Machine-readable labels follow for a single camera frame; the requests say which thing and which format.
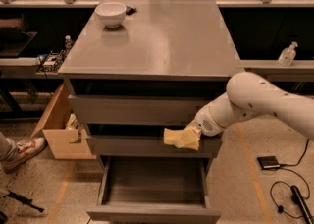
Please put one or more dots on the small plastic bottle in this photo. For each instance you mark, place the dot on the small plastic bottle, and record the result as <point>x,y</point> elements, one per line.
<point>68,43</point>

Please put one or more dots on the black tool on floor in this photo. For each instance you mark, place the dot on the black tool on floor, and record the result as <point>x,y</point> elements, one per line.
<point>23,200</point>

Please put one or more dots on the tray of small parts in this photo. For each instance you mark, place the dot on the tray of small parts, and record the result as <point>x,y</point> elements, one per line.
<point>51,63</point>

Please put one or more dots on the black cylindrical tool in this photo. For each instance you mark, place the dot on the black cylindrical tool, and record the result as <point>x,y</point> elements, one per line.
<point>298,199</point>

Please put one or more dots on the white bowl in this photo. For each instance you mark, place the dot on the white bowl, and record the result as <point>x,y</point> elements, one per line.
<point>111,14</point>

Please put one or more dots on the cardboard box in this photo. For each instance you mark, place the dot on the cardboard box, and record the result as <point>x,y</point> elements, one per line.
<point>65,142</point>

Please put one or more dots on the grey bottom drawer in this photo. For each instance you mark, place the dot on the grey bottom drawer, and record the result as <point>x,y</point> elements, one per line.
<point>154,190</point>

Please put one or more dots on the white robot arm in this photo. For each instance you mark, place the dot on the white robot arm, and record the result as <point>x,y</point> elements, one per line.
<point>247,96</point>

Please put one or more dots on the white red sneaker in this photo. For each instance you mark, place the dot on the white red sneaker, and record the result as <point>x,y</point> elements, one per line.
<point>26,151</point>

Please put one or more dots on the grey drawer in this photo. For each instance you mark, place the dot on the grey drawer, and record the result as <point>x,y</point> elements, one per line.
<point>154,190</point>
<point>131,110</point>
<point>149,147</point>

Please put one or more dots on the grey top drawer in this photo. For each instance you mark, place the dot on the grey top drawer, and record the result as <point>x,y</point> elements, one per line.
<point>131,110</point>

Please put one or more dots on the grey drawer cabinet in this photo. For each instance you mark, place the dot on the grey drawer cabinet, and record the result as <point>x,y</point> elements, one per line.
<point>173,49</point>

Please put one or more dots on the grey middle drawer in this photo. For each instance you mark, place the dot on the grey middle drawer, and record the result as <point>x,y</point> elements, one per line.
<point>149,147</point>

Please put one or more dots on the black foot pedal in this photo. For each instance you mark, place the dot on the black foot pedal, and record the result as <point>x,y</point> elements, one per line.
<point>268,162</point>

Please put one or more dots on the grey trouser leg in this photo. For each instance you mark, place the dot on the grey trouser leg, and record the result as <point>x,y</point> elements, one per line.
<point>8,149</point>

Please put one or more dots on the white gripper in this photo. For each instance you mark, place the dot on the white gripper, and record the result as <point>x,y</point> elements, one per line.
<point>205,122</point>

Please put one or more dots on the yellow sponge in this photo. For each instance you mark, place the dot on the yellow sponge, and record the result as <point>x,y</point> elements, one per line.
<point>169,136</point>

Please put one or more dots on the black phone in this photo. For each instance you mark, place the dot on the black phone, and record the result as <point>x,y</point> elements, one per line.
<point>130,10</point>

